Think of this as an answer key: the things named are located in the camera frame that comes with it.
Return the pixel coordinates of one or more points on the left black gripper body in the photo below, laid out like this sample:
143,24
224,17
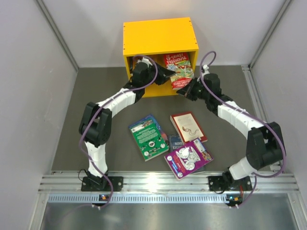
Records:
151,74

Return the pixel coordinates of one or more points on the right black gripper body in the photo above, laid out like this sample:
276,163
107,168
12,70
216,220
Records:
199,92

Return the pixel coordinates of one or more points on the red 13-Storey Treehouse book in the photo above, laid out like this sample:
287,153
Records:
181,65

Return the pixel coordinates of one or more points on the green treehouse book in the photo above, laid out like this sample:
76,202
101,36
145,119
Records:
149,139

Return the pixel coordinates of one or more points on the Roald Dahl Charlie book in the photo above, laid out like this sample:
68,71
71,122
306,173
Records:
131,64

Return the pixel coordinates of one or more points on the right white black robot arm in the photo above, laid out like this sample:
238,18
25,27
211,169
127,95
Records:
265,144

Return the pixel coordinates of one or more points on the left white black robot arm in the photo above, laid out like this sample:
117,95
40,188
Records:
96,122

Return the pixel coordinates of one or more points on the cream red-edged book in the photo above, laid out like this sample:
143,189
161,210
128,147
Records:
187,127

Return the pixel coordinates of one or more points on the dark blue Nineteen Eighty-Four book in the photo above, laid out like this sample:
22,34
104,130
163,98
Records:
174,142

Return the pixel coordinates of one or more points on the purple 117-Storey Treehouse book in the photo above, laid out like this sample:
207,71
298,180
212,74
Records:
188,159

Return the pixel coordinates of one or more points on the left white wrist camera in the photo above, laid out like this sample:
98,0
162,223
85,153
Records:
144,60

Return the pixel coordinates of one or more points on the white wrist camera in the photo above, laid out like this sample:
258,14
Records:
144,60
205,69

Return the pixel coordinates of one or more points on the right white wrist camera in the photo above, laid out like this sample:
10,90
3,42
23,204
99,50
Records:
205,69

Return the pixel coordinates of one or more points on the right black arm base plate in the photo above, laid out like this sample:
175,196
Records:
219,184

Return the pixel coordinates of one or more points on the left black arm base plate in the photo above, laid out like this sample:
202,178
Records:
91,184

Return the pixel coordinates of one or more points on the aluminium mounting rail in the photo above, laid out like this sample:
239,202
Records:
162,182

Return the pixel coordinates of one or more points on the slotted cable duct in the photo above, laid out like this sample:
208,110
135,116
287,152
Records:
143,198

